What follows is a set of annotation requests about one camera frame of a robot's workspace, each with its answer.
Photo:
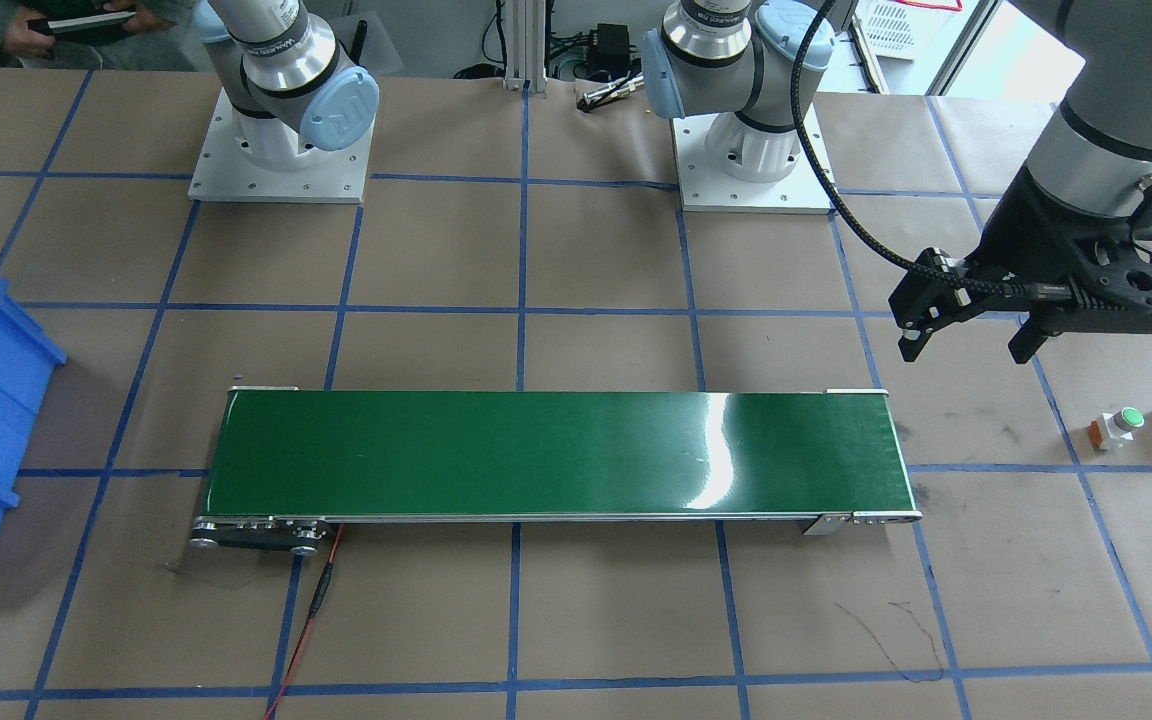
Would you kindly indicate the green conveyor belt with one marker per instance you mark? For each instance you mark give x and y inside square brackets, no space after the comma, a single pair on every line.
[289,465]

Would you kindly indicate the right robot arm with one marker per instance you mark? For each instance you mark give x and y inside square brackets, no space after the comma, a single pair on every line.
[277,60]

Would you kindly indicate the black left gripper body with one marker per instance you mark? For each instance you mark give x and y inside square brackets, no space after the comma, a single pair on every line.
[1014,243]

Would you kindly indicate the aluminium frame post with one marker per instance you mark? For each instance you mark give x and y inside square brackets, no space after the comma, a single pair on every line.
[526,45]

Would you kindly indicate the seated person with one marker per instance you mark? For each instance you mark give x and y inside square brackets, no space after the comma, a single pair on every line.
[94,35]

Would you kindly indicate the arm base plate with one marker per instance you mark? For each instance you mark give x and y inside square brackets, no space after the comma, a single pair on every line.
[725,165]
[245,159]

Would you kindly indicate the green push button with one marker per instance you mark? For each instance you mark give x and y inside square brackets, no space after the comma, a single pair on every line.
[1110,431]

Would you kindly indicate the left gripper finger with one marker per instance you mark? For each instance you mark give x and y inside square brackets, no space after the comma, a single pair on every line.
[912,342]
[1028,340]

